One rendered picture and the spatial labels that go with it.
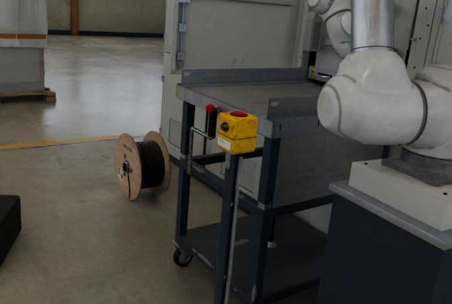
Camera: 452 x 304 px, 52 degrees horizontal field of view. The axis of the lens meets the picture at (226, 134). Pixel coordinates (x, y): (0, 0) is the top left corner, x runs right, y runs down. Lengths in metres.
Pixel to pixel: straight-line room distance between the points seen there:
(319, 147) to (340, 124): 0.60
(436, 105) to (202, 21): 1.36
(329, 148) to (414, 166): 0.54
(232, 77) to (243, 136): 0.83
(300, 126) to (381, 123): 0.50
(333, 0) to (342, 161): 0.58
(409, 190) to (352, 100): 0.26
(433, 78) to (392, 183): 0.26
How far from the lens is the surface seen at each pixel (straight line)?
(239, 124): 1.24
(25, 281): 2.21
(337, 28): 1.67
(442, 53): 1.86
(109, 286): 2.13
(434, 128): 1.18
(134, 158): 2.72
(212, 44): 2.28
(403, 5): 2.04
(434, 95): 1.18
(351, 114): 1.07
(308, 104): 1.59
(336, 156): 1.76
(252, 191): 2.71
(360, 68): 1.10
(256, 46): 2.32
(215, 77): 2.01
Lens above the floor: 1.20
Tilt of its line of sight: 16 degrees down
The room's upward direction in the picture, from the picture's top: 5 degrees clockwise
